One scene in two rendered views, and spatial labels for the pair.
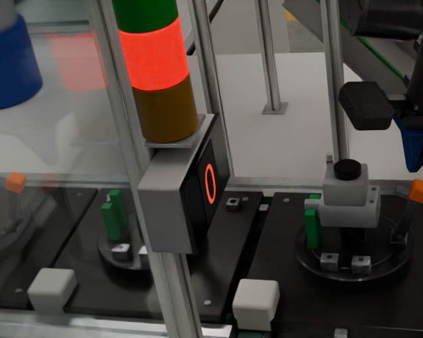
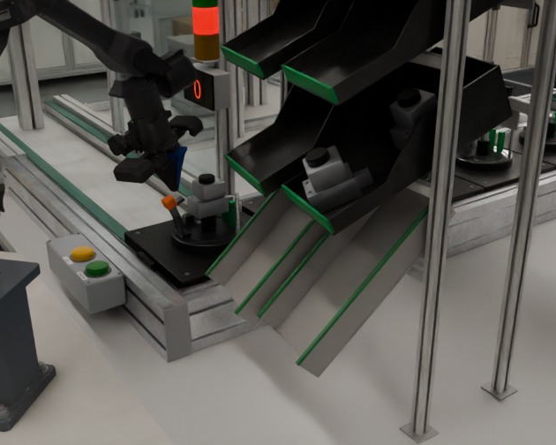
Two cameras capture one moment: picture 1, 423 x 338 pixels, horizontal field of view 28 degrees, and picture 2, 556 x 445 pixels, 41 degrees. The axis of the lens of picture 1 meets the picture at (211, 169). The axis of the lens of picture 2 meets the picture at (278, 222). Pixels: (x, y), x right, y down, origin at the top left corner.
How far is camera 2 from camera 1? 1.94 m
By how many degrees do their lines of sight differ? 103
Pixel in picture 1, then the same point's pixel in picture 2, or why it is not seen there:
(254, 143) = (448, 350)
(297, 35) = not seen: outside the picture
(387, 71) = (258, 216)
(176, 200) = not seen: hidden behind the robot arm
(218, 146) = (206, 86)
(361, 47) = (277, 194)
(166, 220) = not seen: hidden behind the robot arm
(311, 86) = (520, 433)
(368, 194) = (198, 199)
